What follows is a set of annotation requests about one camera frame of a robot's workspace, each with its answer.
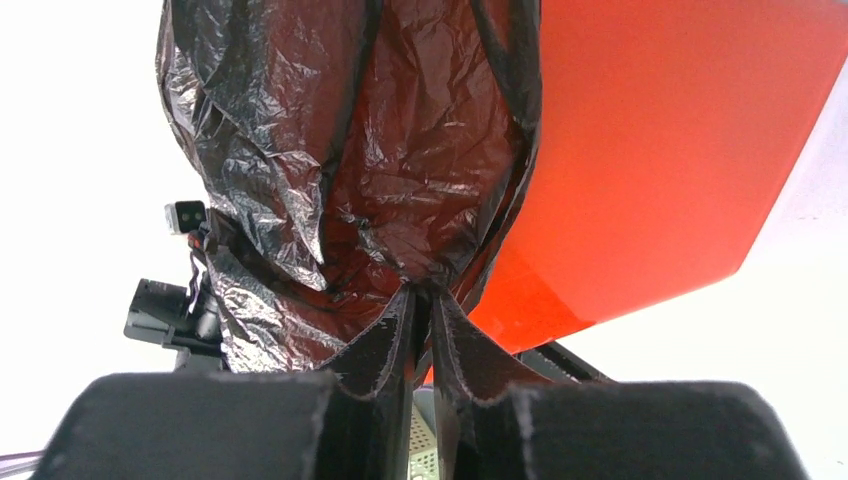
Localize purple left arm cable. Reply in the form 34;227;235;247
0;450;48;473

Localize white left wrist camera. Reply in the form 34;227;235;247
164;200;206;235

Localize orange plastic trash bin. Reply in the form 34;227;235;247
470;1;847;354

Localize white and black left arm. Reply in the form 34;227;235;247
123;224;229;372

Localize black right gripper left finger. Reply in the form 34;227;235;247
34;286;416;479

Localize black plastic trash bag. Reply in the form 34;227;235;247
156;1;542;373

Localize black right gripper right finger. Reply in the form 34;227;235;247
430;289;806;479

